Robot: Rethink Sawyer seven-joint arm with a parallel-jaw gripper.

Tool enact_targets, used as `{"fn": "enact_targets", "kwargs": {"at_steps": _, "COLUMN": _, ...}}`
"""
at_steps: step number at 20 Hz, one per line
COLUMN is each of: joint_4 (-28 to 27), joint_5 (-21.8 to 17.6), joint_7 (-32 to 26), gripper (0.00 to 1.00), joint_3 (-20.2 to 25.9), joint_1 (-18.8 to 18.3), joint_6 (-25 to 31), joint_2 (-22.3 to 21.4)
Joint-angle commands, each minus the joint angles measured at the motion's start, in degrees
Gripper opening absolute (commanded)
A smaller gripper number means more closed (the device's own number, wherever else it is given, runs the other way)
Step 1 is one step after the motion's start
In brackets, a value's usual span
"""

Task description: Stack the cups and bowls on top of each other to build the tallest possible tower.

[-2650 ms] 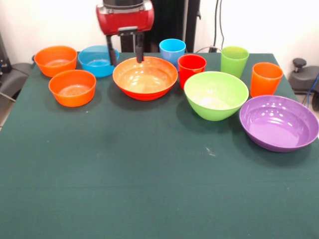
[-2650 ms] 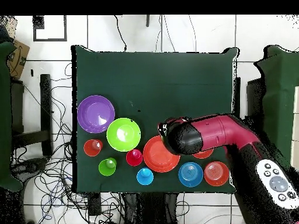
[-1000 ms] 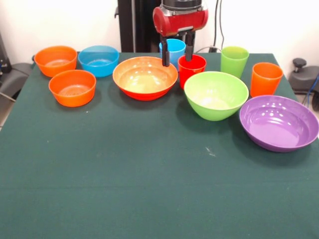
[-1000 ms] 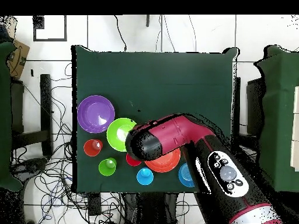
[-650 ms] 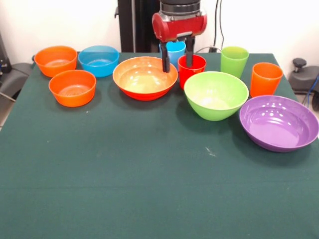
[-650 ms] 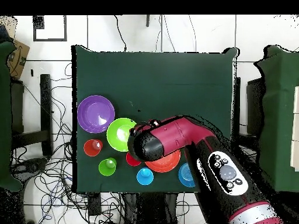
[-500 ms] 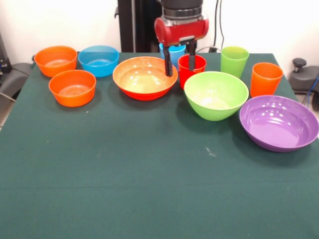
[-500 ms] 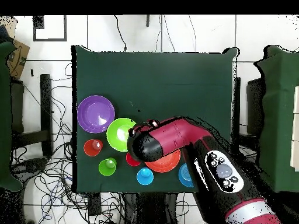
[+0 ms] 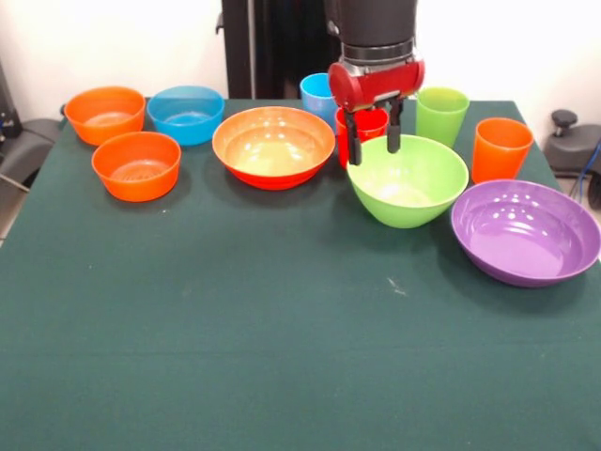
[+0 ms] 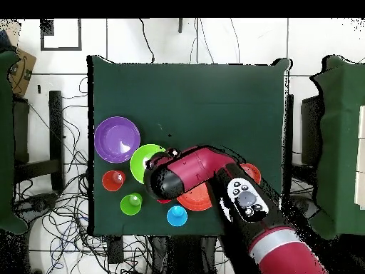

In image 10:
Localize grey chair base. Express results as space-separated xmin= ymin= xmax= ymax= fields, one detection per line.
xmin=290 ymin=195 xmax=319 ymax=219

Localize green cloth side table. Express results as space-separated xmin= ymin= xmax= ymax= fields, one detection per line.
xmin=0 ymin=49 xmax=29 ymax=235
xmin=309 ymin=54 xmax=365 ymax=240

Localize small orange bowl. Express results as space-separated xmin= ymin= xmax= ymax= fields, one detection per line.
xmin=239 ymin=163 xmax=262 ymax=186

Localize orange cup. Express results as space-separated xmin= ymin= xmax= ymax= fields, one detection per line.
xmin=101 ymin=170 xmax=127 ymax=193

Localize cardboard box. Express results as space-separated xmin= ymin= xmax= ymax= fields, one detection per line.
xmin=8 ymin=47 xmax=37 ymax=98

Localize blue cup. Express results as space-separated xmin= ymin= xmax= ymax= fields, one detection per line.
xmin=166 ymin=205 xmax=188 ymax=228

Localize wide orange bowl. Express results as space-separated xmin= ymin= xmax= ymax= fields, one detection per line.
xmin=176 ymin=182 xmax=213 ymax=212

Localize black chair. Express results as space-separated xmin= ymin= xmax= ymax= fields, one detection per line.
xmin=300 ymin=95 xmax=324 ymax=166

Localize black metal leg frame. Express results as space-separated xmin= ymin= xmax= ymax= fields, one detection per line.
xmin=12 ymin=90 xmax=65 ymax=192

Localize green cup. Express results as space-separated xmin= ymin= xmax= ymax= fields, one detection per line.
xmin=120 ymin=192 xmax=143 ymax=216

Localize purple bowl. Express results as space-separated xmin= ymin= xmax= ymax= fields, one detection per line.
xmin=93 ymin=116 xmax=141 ymax=164

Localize black power strip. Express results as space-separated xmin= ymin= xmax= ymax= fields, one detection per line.
xmin=107 ymin=235 xmax=125 ymax=265

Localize white boxes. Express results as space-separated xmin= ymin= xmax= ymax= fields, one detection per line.
xmin=354 ymin=104 xmax=365 ymax=210

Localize green bowl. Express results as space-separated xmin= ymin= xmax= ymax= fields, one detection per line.
xmin=130 ymin=143 xmax=167 ymax=185

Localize black caster base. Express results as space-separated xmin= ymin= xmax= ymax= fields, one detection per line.
xmin=14 ymin=192 xmax=59 ymax=220

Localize black floor cable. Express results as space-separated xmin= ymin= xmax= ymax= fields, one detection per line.
xmin=138 ymin=18 xmax=156 ymax=64

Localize dark green tablecloth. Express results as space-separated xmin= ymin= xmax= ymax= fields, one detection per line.
xmin=86 ymin=54 xmax=292 ymax=237

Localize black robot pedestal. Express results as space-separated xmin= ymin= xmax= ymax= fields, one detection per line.
xmin=150 ymin=235 xmax=226 ymax=274

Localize black square floor frame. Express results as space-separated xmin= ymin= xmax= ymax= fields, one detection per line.
xmin=40 ymin=18 xmax=83 ymax=51

